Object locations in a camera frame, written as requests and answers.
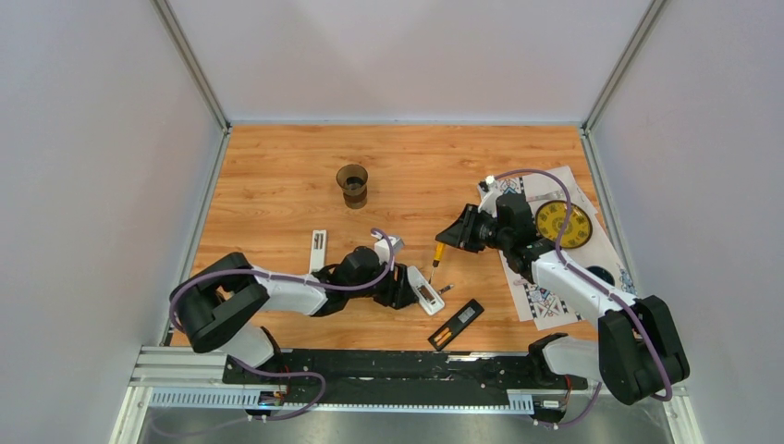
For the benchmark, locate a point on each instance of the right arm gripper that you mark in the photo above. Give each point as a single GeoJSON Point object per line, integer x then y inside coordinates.
{"type": "Point", "coordinates": [459, 234]}

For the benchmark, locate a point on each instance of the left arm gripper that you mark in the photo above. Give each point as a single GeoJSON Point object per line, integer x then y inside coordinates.
{"type": "Point", "coordinates": [398, 293]}

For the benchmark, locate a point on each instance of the yellow handled screwdriver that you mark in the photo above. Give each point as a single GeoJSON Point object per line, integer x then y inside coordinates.
{"type": "Point", "coordinates": [438, 256]}

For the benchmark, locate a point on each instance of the small white remote control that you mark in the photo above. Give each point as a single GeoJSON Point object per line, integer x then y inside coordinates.
{"type": "Point", "coordinates": [318, 250]}

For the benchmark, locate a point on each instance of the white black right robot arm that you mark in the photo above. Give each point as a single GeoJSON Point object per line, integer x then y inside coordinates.
{"type": "Point", "coordinates": [637, 353]}

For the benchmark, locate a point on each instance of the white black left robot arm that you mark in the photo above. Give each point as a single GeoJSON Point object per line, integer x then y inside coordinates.
{"type": "Point", "coordinates": [214, 308]}

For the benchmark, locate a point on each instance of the brown translucent plastic cup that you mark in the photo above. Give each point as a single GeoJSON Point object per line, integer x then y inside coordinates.
{"type": "Point", "coordinates": [352, 179]}

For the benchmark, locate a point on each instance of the yellow patterned plate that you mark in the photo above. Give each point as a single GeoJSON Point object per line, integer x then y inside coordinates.
{"type": "Point", "coordinates": [551, 216]}

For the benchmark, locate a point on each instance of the patterned white cloth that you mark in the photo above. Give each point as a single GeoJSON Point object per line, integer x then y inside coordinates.
{"type": "Point", "coordinates": [572, 284]}

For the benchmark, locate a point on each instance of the metal fork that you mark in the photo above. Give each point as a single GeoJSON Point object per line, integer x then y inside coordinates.
{"type": "Point", "coordinates": [554, 195]}

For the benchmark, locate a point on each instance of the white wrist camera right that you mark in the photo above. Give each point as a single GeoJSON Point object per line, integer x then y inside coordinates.
{"type": "Point", "coordinates": [489, 192]}

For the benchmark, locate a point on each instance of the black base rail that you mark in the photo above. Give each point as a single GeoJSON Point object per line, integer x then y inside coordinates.
{"type": "Point", "coordinates": [416, 378]}

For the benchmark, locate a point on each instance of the aluminium frame rail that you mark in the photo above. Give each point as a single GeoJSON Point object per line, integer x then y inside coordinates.
{"type": "Point", "coordinates": [178, 377]}

